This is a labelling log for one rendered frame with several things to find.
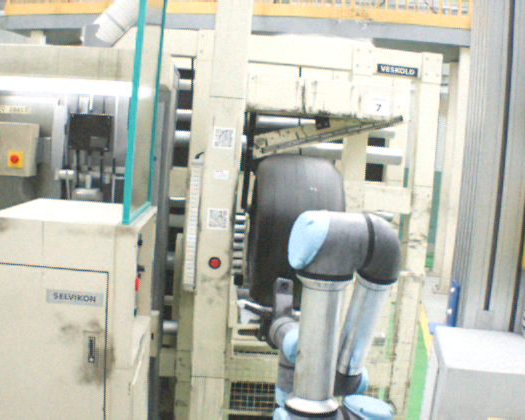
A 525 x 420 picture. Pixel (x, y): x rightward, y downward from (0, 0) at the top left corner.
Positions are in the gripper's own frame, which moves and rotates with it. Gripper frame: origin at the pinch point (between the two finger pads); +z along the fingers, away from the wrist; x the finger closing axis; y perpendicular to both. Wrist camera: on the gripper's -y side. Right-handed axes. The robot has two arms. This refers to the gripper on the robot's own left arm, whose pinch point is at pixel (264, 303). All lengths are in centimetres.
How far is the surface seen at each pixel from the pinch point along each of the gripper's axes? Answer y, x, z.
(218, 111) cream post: -53, -11, 63
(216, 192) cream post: -24, -6, 62
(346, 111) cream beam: -66, 42, 78
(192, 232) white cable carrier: -9, -11, 65
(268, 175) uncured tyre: -34, 8, 51
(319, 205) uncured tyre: -28, 24, 39
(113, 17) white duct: -84, -55, 99
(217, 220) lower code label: -15, -4, 62
